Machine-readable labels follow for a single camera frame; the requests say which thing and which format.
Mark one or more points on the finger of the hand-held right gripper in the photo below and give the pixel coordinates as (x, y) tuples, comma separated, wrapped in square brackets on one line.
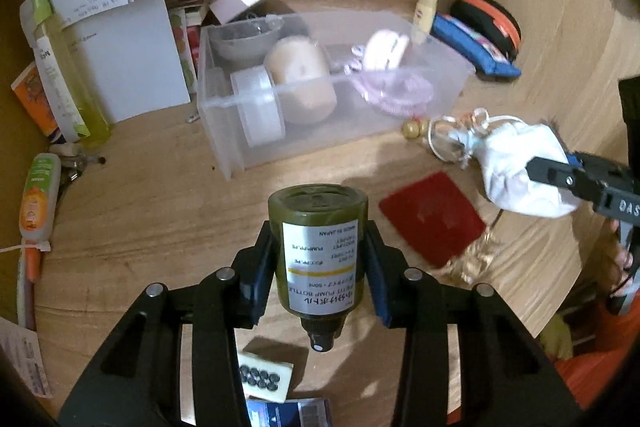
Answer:
[(552, 174)]

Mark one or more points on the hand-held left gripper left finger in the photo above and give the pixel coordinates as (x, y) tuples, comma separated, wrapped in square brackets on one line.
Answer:
[(261, 279)]

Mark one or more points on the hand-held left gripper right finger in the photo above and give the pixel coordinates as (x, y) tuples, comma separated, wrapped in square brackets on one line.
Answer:
[(375, 279)]

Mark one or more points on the white cloth pouch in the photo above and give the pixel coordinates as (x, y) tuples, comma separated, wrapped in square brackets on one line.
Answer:
[(510, 162)]

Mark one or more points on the olive green pump bottle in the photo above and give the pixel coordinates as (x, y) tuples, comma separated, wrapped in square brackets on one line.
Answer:
[(320, 252)]

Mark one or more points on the clear plastic storage box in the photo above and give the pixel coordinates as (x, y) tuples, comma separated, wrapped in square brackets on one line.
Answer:
[(320, 142)]

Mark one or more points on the wooden desktop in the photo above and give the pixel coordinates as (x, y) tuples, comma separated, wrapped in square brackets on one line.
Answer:
[(165, 207)]

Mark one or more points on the person's right hand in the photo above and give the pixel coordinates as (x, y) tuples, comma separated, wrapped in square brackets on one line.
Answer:
[(625, 259)]

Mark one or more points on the red card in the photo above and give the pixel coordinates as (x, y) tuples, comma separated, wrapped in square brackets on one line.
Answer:
[(432, 217)]

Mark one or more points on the white pad with black dots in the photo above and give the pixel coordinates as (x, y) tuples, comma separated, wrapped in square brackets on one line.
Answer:
[(262, 374)]

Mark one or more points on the gold foil wrapper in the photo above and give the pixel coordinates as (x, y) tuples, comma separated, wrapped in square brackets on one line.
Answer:
[(475, 259)]

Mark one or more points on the clear wrapped trinket with ribbon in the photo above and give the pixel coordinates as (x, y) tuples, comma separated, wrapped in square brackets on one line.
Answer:
[(452, 139)]

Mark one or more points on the blue card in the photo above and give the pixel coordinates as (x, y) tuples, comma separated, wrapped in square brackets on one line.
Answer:
[(290, 413)]

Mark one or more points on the gold bells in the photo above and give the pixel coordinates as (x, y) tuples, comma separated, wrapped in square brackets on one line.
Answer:
[(416, 129)]

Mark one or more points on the blue patterned pouch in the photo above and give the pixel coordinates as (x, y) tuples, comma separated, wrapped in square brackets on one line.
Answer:
[(475, 47)]

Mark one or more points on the yellow cloth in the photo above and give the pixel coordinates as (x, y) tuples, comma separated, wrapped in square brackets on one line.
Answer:
[(557, 337)]

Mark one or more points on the black and orange case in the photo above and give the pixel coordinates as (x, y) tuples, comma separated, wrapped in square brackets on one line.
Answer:
[(495, 19)]

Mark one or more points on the white tape roll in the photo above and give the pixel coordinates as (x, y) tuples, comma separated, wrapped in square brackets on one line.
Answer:
[(257, 107)]

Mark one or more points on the pink plastic bag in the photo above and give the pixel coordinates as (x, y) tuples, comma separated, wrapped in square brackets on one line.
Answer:
[(395, 92)]

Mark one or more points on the orange cloth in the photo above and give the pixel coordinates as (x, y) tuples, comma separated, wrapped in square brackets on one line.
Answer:
[(595, 377)]

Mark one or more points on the cream lip balm tube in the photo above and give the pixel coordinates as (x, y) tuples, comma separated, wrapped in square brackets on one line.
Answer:
[(425, 14)]

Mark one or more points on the beige cylindrical jar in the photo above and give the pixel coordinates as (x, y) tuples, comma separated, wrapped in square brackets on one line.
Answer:
[(302, 77)]

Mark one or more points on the white and pink earphone case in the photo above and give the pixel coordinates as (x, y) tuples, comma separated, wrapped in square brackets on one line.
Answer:
[(382, 49)]

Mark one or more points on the metal keys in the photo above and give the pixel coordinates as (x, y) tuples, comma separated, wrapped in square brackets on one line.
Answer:
[(75, 164)]

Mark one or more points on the clear glass bowl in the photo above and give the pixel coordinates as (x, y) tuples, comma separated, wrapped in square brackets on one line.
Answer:
[(240, 44)]

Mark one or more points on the orange and green tube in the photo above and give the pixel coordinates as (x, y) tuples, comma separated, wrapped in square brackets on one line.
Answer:
[(39, 197)]

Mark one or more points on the fruit print packet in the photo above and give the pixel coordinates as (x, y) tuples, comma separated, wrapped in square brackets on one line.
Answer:
[(182, 47)]

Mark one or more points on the white printed paper slip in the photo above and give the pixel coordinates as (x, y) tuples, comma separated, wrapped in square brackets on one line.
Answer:
[(22, 357)]

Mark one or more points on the white folded paper sheet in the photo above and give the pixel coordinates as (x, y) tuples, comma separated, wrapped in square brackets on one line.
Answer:
[(135, 57)]

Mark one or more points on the yellow-green liquid bottle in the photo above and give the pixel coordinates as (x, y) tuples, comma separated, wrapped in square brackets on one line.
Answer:
[(72, 77)]

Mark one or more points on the orange booklet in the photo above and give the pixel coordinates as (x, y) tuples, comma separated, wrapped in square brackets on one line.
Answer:
[(32, 97)]

